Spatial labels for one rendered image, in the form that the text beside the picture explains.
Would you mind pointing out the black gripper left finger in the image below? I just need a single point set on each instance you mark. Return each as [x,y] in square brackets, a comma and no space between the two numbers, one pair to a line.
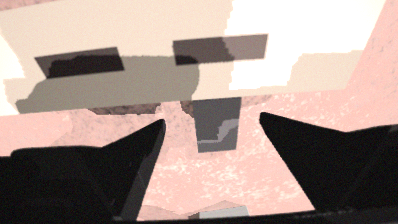
[119,172]

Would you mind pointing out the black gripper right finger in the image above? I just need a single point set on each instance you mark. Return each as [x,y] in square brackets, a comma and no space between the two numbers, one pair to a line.
[328,164]

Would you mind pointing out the black two-prong plug charger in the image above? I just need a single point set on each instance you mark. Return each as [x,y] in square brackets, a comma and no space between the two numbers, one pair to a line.
[217,123]

